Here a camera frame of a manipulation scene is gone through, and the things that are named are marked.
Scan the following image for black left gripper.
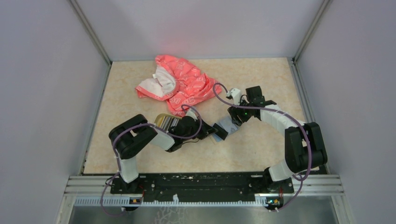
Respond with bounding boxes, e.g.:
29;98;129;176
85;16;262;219
182;115;218;142

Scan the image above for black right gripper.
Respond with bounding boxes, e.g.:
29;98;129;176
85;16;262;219
228;97;253;126

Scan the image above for thin credit card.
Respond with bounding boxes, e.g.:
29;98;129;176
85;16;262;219
219;117;239;135

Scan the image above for beige blue card holder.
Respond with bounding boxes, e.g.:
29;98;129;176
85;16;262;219
211;116;240;144

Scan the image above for gold card tin box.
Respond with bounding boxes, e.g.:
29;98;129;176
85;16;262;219
154;113;182;131

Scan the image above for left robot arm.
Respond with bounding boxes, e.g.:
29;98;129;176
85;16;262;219
108;114;228;193

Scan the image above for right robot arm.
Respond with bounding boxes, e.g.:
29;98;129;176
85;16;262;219
226;86;328;192

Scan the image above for cards in tin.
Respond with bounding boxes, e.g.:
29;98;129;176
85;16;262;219
159;115;181;131

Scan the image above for pink patterned cloth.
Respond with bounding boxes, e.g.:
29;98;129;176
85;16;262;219
135;55;222;117

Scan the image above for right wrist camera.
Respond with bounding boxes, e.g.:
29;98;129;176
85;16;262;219
226;88;242;105

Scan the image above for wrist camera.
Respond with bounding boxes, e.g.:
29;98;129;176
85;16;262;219
185;109;198;121
226;88;242;105

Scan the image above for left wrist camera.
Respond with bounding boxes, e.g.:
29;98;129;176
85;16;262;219
185;109;198;121

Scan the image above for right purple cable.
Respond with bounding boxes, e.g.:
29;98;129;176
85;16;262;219
212;82;313;211

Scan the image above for white slotted cable duct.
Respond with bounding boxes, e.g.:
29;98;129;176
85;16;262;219
74;196;269;207

